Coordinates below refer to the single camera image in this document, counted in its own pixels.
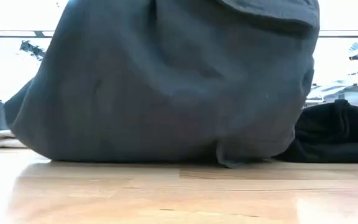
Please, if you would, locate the white canvas tote bag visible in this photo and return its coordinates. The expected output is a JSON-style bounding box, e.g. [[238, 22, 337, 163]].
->
[[0, 129, 27, 149]]

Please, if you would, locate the black garment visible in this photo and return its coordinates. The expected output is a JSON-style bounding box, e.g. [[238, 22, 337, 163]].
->
[[273, 99, 358, 164]]

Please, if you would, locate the dark grey shirt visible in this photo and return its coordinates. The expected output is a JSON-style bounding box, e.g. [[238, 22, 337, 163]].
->
[[4, 0, 320, 169]]

